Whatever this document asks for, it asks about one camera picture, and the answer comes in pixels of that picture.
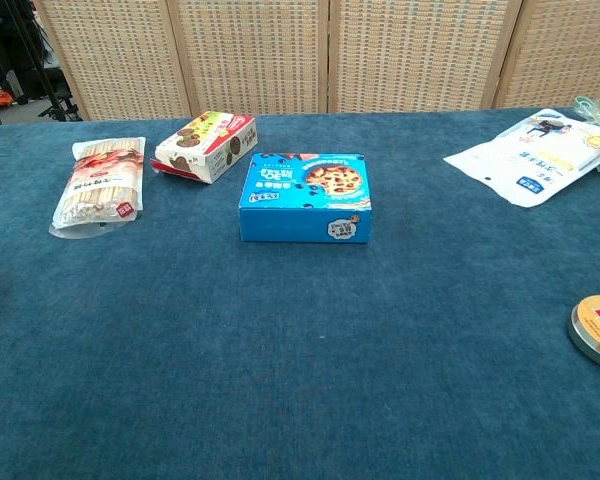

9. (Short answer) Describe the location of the blue cookie box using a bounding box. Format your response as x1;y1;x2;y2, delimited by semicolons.
238;152;374;245

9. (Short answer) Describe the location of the blue velvet tablecloth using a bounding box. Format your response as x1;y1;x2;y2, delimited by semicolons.
0;104;600;480

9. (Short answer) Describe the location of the white red cookie box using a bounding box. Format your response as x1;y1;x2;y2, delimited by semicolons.
150;110;259;186

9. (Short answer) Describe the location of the wooden rattan screen panel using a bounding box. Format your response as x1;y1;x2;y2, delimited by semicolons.
166;0;331;118
326;0;524;114
32;0;192;122
493;0;600;111

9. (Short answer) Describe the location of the bamboo chopsticks clear bag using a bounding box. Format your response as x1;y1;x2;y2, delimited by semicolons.
48;136;147;242

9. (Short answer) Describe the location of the white resealable pouch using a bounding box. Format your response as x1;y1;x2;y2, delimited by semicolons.
442;108;600;209

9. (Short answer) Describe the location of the black tripod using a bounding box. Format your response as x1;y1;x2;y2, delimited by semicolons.
5;0;83;123

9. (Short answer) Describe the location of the clear packet with green ribbon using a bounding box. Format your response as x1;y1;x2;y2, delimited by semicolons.
571;96;600;124

